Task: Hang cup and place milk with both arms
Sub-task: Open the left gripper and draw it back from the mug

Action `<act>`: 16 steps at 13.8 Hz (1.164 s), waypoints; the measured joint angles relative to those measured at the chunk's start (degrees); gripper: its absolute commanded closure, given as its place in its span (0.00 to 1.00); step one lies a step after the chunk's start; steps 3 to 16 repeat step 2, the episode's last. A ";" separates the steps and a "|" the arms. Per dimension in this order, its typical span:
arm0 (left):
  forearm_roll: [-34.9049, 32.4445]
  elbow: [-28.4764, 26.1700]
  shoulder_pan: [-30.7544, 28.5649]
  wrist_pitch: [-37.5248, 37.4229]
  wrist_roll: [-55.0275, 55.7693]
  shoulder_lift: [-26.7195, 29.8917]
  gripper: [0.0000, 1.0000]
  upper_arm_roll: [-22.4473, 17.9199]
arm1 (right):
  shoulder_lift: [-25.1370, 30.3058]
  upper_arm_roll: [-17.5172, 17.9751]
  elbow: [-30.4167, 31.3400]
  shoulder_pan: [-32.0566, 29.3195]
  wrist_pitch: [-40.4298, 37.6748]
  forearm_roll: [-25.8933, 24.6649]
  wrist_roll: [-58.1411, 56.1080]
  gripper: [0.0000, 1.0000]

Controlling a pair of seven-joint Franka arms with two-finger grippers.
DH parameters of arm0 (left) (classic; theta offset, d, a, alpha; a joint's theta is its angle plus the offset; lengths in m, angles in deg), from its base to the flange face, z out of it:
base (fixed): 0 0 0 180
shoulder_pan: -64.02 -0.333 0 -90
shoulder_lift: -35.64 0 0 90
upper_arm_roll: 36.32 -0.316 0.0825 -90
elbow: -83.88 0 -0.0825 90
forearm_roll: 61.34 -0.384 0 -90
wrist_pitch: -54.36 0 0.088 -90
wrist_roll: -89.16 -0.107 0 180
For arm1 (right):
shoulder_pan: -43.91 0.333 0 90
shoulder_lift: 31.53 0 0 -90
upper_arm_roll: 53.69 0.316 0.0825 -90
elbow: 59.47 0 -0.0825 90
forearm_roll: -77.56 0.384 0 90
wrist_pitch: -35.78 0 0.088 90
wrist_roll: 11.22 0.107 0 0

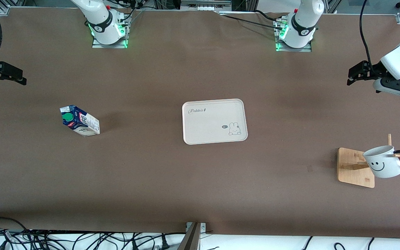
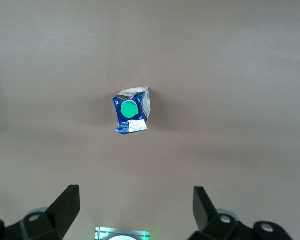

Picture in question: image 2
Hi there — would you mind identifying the blue milk carton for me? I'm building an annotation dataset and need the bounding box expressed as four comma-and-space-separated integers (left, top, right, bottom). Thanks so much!
111, 86, 152, 135

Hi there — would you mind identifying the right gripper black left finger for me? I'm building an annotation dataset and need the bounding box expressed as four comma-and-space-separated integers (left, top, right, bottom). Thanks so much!
0, 184, 80, 240

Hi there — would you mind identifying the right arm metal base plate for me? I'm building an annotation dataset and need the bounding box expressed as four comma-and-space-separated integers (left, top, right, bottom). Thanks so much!
94, 226, 151, 240

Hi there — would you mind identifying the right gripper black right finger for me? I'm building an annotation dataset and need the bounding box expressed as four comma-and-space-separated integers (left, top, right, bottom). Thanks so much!
187, 186, 295, 240

